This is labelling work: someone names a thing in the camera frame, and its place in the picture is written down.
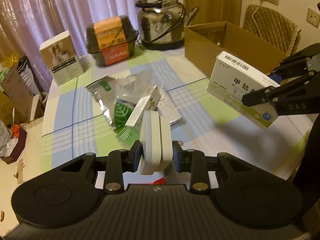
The white product carton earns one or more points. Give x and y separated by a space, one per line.
60 58

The white green medicine box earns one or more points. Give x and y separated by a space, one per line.
232 78

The stainless steel kettle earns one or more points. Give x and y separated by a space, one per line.
162 23

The brown cardboard box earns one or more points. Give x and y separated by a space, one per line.
203 42

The checked tablecloth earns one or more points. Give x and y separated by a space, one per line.
74 123

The white crumpled bag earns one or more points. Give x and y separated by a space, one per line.
5 136

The black orange instant meal bowl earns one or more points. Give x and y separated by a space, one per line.
111 40

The clear plastic packaging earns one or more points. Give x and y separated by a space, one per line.
133 87

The dark red tray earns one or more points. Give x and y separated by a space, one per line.
11 151

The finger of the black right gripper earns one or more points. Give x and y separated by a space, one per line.
265 95
298 64

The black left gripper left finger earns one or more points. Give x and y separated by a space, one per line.
119 162

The white wall data socket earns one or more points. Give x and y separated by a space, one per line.
313 18

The white dinosaur medicine box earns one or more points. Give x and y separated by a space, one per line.
146 103

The quilted brown chair cover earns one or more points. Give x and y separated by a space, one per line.
272 27

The white twin-pack box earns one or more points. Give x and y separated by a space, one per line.
155 136

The white remote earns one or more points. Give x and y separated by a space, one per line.
166 107

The purple curtain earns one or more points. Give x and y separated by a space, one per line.
26 24

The silver green foil pouch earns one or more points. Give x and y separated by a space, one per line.
115 110

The yellow plastic bag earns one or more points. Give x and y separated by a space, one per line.
10 61

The brown cardboard carton on floor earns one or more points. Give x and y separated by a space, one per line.
17 103

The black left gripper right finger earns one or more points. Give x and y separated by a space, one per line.
193 162

